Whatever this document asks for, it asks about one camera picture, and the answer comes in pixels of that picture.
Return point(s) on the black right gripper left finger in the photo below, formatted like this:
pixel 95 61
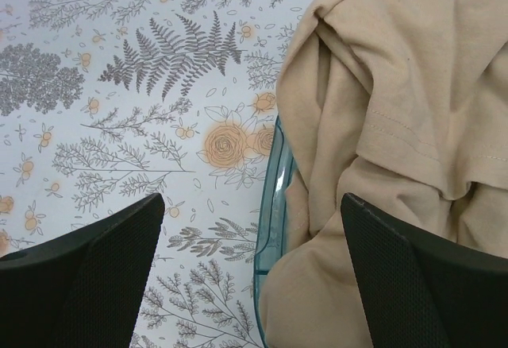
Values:
pixel 85 288

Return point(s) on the floral patterned table mat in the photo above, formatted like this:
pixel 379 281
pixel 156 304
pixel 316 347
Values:
pixel 105 102

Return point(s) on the beige t shirt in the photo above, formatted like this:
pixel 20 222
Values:
pixel 403 103

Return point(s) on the teal plastic basket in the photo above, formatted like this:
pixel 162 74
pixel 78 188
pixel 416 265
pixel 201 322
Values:
pixel 271 242

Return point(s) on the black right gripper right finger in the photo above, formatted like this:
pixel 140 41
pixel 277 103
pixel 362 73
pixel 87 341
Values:
pixel 419 289

